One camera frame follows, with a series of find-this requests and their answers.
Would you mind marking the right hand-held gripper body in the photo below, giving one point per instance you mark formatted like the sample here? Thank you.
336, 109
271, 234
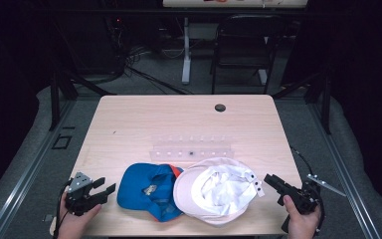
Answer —
306, 199

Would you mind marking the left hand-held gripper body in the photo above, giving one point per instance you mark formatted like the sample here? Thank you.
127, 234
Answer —
79, 194

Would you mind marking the blue and orange cap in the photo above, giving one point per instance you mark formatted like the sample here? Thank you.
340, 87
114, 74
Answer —
136, 186

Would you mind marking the pale pink and white cap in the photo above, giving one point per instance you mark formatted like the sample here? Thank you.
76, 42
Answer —
185, 195

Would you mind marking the clear acrylic peg rack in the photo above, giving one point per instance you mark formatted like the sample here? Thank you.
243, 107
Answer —
192, 151

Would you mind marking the person's right hand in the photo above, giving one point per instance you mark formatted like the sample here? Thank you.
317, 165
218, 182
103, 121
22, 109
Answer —
301, 225

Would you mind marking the person's left hand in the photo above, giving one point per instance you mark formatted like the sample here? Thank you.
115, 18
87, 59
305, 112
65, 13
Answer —
73, 224

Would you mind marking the grey tape strip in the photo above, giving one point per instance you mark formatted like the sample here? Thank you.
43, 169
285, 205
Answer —
48, 218

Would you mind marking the black tape square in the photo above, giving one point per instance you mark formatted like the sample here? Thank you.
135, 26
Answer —
56, 142

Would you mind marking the dark round table grommet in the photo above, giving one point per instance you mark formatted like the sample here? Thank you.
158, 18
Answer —
220, 107

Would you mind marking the black folding chair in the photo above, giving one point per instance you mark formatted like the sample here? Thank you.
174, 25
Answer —
245, 43

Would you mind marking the white desk leg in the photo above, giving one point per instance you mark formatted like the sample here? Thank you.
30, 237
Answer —
186, 59

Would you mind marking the aluminium floor rail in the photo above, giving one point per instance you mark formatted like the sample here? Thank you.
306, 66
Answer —
341, 166
30, 166

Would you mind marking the black metal frame stand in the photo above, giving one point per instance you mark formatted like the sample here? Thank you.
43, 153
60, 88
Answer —
55, 99

